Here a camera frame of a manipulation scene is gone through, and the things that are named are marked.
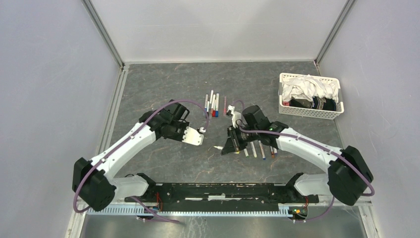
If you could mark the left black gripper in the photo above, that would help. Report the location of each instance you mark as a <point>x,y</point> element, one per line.
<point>183,125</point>

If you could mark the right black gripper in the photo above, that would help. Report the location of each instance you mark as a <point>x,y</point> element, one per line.
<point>229,147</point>

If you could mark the white marker pale yellow cap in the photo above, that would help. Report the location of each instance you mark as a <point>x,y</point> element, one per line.
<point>253,149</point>

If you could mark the white pen blue cap barcode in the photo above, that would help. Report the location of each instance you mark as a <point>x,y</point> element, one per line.
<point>262,150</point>

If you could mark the pink pen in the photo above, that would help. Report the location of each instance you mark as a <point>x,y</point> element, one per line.
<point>225,105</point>

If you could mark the white marker brown cap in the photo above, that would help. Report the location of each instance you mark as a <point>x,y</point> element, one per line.
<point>213,104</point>

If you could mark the white marker blue cap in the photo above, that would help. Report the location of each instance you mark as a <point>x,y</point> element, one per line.
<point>217,105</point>

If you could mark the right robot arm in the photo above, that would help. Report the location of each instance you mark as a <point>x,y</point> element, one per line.
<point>346,176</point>

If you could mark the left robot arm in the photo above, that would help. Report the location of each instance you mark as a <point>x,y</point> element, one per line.
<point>94,181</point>

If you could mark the white cloth in basket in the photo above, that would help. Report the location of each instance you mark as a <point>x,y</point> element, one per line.
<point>307,87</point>

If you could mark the dark cloth in basket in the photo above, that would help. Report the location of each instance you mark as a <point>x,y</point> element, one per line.
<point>316,103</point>

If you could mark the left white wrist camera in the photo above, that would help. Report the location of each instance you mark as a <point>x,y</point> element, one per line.
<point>192,136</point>

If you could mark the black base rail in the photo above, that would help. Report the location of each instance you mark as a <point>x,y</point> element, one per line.
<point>223,197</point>

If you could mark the white cable comb strip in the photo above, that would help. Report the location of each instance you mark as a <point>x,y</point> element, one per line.
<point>138,210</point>

